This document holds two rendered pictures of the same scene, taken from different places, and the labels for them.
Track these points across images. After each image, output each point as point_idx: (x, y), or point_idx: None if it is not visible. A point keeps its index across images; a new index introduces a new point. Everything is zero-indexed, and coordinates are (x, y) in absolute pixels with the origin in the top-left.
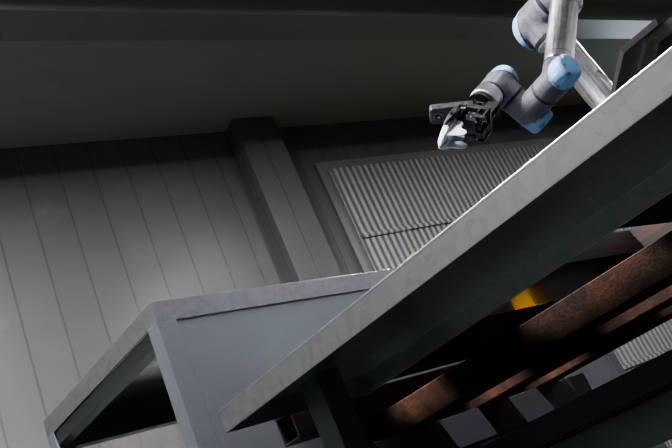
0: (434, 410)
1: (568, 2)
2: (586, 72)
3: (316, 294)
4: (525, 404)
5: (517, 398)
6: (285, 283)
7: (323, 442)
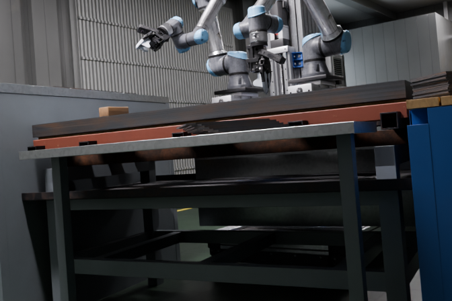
0: (91, 164)
1: (218, 2)
2: (213, 31)
3: (58, 95)
4: (126, 166)
5: (124, 163)
6: (47, 87)
7: (52, 172)
